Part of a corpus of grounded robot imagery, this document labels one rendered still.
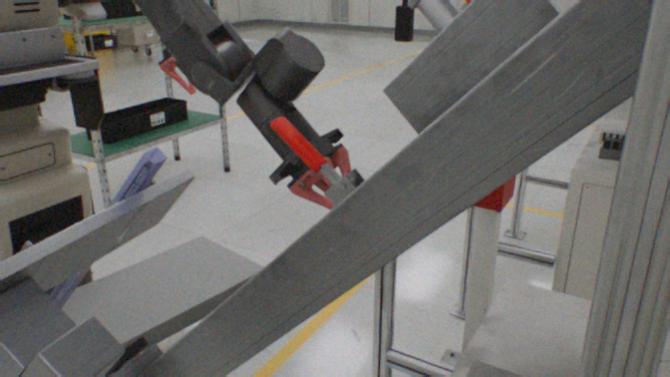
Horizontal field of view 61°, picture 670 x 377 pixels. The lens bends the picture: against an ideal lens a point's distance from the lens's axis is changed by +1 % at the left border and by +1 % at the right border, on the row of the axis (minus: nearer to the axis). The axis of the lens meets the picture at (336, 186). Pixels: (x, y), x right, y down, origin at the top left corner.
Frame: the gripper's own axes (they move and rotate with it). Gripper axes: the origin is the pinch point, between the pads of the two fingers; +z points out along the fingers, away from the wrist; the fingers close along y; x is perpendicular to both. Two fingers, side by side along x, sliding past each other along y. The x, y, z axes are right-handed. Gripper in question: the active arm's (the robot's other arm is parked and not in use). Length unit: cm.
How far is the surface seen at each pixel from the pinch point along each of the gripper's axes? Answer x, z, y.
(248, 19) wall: 533, -434, 824
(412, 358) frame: 53, 36, 50
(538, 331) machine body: 10, 37, 33
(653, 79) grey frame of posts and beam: -38.6, 6.0, -25.1
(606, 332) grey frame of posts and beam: -28.1, 16.4, -25.2
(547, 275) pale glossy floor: 67, 68, 164
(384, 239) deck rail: -16.9, 4.7, -21.2
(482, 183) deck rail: -26.3, 5.5, -21.2
